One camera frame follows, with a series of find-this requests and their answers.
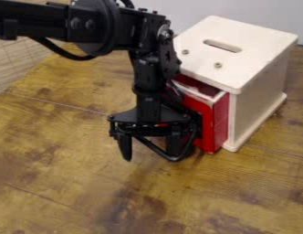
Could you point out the white wooden box cabinet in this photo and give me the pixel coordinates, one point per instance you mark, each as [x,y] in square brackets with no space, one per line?
[242,59]

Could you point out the woven mat at left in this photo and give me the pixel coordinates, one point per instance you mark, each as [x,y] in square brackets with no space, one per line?
[19,56]

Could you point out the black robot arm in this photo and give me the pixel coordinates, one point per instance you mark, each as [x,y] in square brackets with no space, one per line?
[90,28]

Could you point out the black metal drawer handle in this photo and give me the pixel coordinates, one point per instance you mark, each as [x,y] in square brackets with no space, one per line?
[179,140]

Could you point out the red drawer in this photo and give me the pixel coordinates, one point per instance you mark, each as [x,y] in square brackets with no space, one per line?
[210,102]

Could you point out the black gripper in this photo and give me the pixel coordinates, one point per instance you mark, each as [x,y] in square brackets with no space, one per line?
[159,116]

